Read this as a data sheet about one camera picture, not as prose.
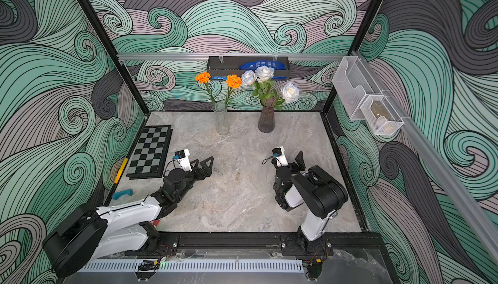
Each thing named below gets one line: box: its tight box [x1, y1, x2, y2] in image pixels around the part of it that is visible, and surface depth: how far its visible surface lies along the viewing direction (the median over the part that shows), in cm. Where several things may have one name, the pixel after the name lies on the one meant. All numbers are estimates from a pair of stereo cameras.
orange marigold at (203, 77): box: [195, 71, 215, 108], surface depth 87 cm
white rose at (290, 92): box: [280, 81, 300, 104], surface depth 79 cm
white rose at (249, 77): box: [241, 70, 260, 96], surface depth 85 cm
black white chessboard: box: [125, 124, 174, 180], surface depth 99 cm
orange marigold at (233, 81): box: [224, 73, 242, 110], surface depth 87 cm
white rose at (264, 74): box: [252, 65, 277, 100], surface depth 85 cm
